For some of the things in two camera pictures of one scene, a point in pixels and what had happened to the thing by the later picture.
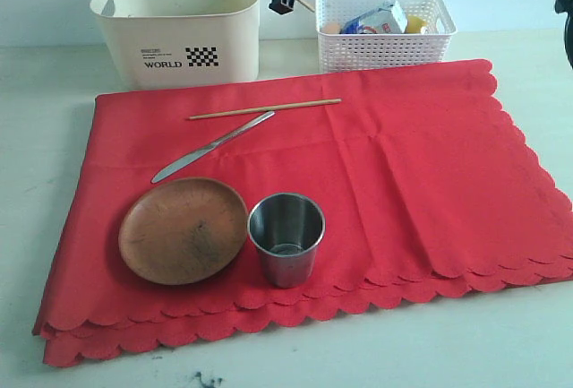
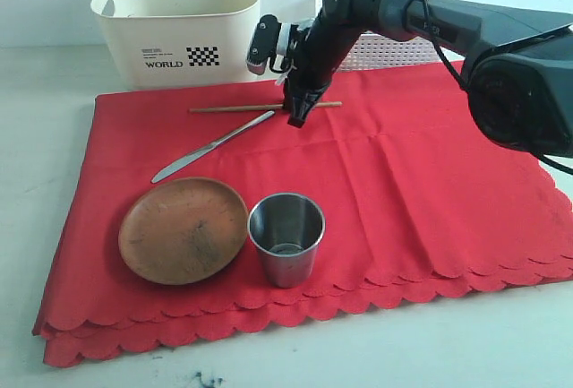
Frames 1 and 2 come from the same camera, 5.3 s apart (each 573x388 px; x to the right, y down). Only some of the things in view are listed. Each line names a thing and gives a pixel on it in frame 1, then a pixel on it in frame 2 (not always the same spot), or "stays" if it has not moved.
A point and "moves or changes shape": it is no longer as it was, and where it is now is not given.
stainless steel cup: [286, 228] stays
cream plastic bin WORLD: [181, 26] stays
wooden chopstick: [225, 113] moves or changes shape
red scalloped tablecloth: [429, 185] stays
